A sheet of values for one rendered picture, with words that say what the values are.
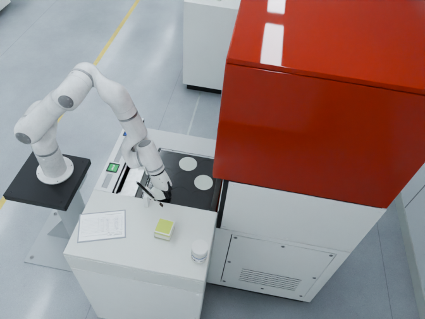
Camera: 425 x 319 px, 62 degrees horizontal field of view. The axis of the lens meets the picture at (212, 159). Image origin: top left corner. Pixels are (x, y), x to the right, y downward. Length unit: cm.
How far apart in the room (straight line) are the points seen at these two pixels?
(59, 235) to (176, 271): 143
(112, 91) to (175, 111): 222
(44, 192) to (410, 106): 169
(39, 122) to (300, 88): 112
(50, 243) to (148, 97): 176
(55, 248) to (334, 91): 224
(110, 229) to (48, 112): 58
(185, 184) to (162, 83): 222
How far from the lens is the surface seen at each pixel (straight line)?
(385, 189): 155
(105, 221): 172
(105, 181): 187
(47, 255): 282
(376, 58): 128
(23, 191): 207
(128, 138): 158
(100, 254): 165
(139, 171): 198
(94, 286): 196
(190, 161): 199
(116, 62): 431
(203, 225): 168
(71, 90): 145
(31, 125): 173
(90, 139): 343
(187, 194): 185
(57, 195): 200
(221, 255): 211
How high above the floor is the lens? 242
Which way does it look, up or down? 49 degrees down
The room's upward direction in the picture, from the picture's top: 7 degrees clockwise
